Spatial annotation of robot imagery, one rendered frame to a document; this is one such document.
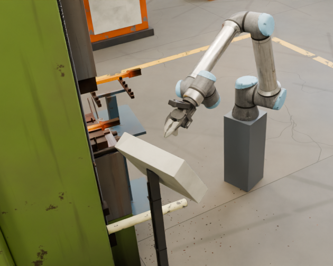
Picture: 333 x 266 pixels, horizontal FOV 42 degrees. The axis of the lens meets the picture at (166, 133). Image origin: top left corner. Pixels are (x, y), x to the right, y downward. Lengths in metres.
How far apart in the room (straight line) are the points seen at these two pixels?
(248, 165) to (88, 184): 1.52
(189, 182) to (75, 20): 0.82
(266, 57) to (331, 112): 1.87
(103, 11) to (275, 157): 3.25
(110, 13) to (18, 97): 4.38
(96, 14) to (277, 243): 3.97
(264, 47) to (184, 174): 1.11
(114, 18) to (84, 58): 4.08
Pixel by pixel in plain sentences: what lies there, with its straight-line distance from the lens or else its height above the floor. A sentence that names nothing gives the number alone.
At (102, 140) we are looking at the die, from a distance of 2.23.
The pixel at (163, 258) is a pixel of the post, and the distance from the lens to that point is 2.18.
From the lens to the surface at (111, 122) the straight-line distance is 2.31.
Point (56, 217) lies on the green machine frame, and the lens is 2.01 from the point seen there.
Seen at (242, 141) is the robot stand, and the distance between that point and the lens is 3.07.
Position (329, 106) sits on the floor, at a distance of 4.46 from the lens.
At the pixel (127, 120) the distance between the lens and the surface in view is 2.89.
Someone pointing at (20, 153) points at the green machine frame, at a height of 1.25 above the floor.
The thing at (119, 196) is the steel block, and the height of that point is 0.63.
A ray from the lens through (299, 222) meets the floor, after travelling 3.14.
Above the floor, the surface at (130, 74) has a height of 0.97.
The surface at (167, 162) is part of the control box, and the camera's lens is 1.68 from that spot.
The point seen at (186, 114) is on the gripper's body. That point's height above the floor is 1.18.
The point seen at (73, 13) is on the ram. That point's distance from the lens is 1.88.
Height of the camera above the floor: 2.20
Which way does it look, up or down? 33 degrees down
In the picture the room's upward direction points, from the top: 5 degrees counter-clockwise
